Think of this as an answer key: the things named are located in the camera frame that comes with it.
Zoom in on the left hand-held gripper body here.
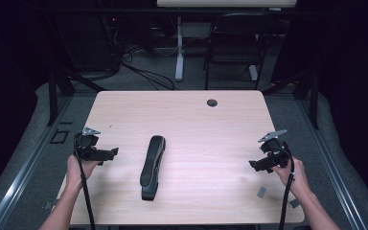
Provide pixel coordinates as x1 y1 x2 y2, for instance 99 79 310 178
74 126 110 162

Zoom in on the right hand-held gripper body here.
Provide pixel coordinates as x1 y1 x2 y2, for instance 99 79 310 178
257 128 292 171

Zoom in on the person's left hand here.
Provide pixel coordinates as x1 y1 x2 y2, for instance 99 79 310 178
65 154 102 191

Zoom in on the person's right hand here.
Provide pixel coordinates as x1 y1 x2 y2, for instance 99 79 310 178
271 156 311 199

